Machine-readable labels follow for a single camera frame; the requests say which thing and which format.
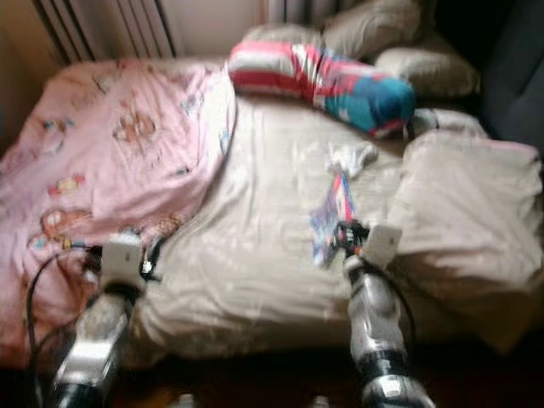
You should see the colourful cartoon book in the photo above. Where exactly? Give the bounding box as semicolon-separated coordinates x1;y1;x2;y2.
310;170;362;266

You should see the white sock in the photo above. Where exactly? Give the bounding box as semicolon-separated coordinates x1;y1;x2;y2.
327;143;379;175

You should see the bed with beige sheet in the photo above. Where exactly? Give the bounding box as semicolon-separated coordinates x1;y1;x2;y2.
51;55;544;371

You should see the pink cartoon bear blanket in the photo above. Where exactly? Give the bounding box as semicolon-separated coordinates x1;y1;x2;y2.
0;58;237;371

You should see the beige folded duvet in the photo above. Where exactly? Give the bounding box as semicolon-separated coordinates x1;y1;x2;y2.
395;129;544;354

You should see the pink striped blue pillow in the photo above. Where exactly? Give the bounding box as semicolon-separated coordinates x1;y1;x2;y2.
228;41;417;139

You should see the large beige pillow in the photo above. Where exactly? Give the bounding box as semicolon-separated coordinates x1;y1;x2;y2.
321;0;426;60

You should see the dark grey armchair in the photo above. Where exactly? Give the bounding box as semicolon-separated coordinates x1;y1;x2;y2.
480;0;544;154

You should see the grey pleated curtain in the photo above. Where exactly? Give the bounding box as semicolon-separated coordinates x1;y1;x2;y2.
34;0;179;60
268;0;328;25

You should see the bright window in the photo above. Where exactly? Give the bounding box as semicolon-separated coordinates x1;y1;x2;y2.
166;0;269;59

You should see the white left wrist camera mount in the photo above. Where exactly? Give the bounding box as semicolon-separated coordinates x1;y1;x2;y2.
102;234;145;286

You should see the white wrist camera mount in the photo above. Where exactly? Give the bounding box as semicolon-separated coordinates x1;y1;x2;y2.
102;234;145;286
364;221;402;269

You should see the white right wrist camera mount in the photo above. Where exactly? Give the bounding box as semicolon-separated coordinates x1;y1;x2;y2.
364;221;402;269

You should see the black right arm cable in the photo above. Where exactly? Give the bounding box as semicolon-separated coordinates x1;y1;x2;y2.
378;259;417;349

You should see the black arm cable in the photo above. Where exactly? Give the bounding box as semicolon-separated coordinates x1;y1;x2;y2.
378;259;417;349
25;246;105;408

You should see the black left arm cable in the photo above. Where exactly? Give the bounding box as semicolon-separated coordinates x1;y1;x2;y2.
25;246;105;408

